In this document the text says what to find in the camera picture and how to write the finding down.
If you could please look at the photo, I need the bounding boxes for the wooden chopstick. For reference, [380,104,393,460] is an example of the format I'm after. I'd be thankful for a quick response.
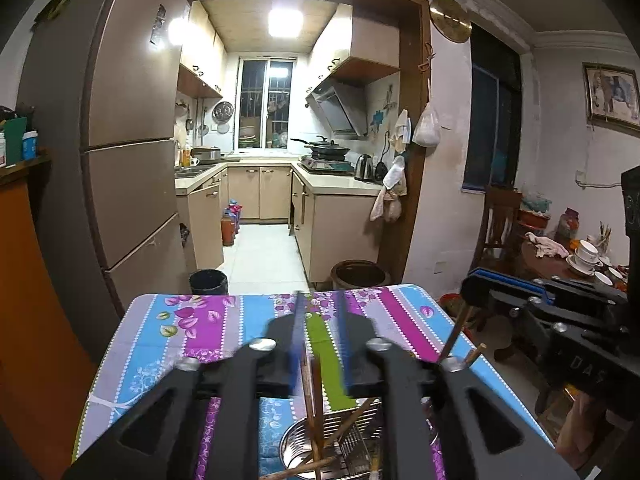
[309,356,323,462]
[300,360,321,462]
[322,398,375,448]
[259,456,337,480]
[463,342,487,367]
[437,304,472,363]

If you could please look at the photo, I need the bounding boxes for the blue perforated utensil holder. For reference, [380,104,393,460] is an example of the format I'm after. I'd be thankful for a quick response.
[279,399,383,479]

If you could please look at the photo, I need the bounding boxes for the hanging kitchen towel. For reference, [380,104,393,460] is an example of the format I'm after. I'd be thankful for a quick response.
[370,155,407,223]

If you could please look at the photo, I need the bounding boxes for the beige kitchen base cabinets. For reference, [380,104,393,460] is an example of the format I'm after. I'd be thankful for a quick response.
[175,159,382,292]

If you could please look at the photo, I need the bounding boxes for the kitchen window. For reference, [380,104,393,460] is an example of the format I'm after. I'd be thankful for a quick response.
[236,58,295,150]

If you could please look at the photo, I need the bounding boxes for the right hand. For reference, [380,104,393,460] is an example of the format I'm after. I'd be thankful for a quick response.
[555,390,632,470]

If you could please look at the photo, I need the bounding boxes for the dark wooden chair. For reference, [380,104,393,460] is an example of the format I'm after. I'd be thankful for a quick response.
[470,185,523,272]

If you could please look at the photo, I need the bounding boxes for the dark wooden side table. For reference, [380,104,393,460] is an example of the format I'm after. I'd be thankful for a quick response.
[516,240,602,283]

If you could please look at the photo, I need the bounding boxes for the stacked white bowls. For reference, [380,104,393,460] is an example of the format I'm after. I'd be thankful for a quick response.
[566,240,603,276]

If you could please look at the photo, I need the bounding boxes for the brown ceramic pot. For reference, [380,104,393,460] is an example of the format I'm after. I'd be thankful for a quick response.
[330,260,390,289]

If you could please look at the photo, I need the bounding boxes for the black waste bin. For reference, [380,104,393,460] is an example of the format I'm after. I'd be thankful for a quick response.
[189,269,228,296]

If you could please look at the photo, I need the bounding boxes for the floral striped tablecloth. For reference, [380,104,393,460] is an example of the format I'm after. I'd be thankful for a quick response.
[66,284,573,479]

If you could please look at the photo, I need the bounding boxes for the steel electric kettle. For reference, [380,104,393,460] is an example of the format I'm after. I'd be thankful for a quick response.
[354,154,374,182]

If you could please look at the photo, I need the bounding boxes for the white hanging plastic bag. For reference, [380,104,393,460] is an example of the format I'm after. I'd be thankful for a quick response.
[412,103,442,148]

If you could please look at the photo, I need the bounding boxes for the black wok on stove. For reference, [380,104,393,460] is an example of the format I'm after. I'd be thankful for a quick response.
[292,138,349,160]

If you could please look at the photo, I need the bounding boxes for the steel range hood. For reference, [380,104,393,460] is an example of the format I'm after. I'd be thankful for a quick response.
[306,77,368,140]

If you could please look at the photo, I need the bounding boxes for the orange wooden cabinet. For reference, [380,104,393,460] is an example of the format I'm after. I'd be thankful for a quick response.
[1,155,96,479]

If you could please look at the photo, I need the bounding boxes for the framed elephant picture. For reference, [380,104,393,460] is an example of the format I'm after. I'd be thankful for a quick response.
[582,63,639,132]

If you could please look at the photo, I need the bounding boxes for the ceiling light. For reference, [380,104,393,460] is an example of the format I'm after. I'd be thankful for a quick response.
[267,6,304,39]

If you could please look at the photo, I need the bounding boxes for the brown refrigerator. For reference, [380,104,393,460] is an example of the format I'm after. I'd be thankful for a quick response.
[17,0,189,361]

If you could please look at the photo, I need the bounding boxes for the gold round wall clock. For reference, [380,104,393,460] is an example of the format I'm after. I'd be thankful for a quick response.
[430,0,472,44]

